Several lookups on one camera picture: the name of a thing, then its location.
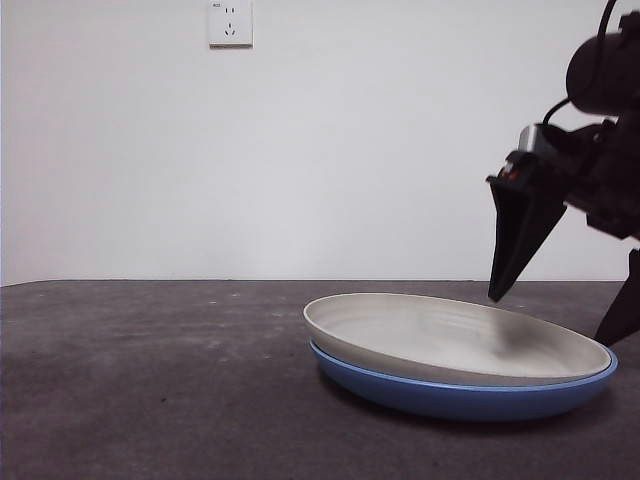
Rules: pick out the white round plate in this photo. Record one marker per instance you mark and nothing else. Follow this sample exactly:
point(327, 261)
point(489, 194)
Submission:
point(400, 340)

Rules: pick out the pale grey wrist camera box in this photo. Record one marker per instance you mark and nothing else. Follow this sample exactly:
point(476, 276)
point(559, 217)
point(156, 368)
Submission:
point(531, 140)

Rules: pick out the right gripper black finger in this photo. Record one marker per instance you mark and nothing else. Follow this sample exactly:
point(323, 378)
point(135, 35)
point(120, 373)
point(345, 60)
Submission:
point(625, 310)
point(520, 230)

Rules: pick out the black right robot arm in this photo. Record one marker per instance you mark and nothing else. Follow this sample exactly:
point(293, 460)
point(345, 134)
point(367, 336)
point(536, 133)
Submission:
point(605, 75)

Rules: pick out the white wall power socket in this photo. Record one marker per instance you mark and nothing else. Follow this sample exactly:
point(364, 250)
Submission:
point(231, 25)

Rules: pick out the blue round plate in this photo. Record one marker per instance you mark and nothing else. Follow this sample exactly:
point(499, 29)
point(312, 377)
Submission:
point(450, 402)

